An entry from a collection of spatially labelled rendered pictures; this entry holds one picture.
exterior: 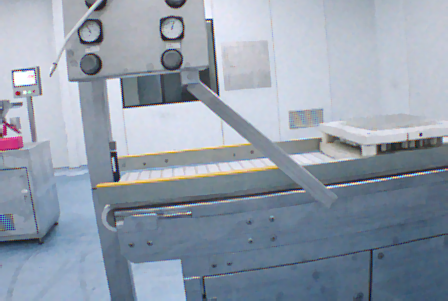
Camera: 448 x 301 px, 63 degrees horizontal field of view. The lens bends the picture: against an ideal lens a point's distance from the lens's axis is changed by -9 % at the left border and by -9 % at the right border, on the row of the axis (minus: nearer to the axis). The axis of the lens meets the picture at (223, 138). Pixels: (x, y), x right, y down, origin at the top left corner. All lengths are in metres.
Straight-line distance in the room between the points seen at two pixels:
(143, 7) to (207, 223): 0.37
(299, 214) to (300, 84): 5.35
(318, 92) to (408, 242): 5.31
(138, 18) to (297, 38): 5.48
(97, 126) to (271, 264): 0.50
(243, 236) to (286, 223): 0.08
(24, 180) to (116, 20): 2.63
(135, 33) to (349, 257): 0.59
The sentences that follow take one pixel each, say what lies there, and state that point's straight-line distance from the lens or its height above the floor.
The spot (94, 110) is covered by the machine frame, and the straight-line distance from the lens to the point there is 0.95.
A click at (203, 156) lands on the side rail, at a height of 0.93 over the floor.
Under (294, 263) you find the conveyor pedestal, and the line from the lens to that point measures 0.81.
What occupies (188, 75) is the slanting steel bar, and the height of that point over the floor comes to 1.12.
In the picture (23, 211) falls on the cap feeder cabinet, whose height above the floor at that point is 0.29.
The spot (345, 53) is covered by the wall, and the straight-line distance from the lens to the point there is 6.32.
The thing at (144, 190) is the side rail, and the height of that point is 0.94.
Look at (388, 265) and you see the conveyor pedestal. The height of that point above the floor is 0.70.
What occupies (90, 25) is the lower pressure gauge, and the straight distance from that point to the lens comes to 0.62.
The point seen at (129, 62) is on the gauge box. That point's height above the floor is 1.14.
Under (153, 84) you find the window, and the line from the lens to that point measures 5.72.
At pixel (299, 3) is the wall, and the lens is 6.15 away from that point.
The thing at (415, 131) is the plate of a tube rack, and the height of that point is 0.98.
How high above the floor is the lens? 1.10
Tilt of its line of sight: 8 degrees down
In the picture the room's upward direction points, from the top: 5 degrees counter-clockwise
